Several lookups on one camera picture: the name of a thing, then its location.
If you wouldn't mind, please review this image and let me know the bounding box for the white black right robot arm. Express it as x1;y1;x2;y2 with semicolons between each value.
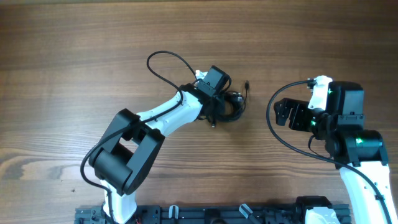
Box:
266;76;397;223

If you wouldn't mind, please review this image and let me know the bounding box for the black USB cable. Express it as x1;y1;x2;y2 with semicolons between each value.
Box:
211;80;251;128

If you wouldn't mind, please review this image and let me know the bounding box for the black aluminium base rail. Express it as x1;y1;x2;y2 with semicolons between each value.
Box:
73;203;352;224

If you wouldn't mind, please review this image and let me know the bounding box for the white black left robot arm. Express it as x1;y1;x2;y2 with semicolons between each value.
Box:
82;66;231;223

